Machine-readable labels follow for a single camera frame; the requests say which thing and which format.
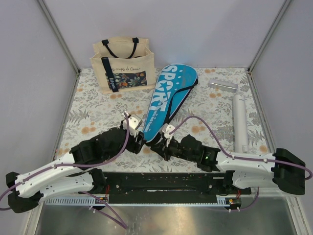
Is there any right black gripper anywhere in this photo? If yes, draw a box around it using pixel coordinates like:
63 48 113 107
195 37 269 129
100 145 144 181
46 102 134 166
151 135 198 163

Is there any blue sport racket cover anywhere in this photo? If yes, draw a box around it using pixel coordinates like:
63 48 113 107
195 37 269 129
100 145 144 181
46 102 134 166
143 64 198 146

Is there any white shuttlecock tube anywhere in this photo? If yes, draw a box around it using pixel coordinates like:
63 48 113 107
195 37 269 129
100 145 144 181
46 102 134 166
232 94 249 153

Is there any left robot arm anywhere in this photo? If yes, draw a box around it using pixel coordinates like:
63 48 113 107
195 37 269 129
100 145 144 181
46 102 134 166
6 128 145 213

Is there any beige canvas tote bag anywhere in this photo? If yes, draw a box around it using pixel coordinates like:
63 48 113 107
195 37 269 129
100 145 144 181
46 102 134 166
90 37 156 94

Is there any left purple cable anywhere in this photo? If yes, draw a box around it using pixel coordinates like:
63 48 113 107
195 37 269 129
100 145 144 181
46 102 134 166
0 112 132 230

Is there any purple cable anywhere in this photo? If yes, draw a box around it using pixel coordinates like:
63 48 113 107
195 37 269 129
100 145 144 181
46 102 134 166
171 115 313 212
0 112 132 230

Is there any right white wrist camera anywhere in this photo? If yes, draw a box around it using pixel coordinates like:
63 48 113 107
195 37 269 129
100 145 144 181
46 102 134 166
160 123 175 147

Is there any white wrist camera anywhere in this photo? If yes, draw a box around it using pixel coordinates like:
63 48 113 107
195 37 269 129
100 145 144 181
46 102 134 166
121 112 142 137
160 123 175 147

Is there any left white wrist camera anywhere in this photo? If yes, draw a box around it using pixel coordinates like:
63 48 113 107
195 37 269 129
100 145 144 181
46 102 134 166
121 112 142 137

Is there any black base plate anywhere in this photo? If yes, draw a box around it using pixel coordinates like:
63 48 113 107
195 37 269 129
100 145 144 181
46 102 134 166
89 172 251 204

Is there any white slotted cable duct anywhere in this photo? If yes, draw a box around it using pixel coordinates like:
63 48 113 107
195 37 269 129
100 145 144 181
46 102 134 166
45 196 108 206

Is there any left aluminium frame post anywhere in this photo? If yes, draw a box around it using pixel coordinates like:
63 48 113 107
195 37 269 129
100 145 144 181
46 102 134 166
36 0 81 74

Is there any aluminium frame post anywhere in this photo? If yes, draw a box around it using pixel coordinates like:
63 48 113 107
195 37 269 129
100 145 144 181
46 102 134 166
248 0 294 71
36 0 81 74

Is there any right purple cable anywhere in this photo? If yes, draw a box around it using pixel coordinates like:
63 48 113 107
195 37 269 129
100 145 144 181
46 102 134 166
171 115 313 212

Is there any right aluminium frame post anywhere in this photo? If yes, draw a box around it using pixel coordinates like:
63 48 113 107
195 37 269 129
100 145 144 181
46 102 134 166
248 0 294 71

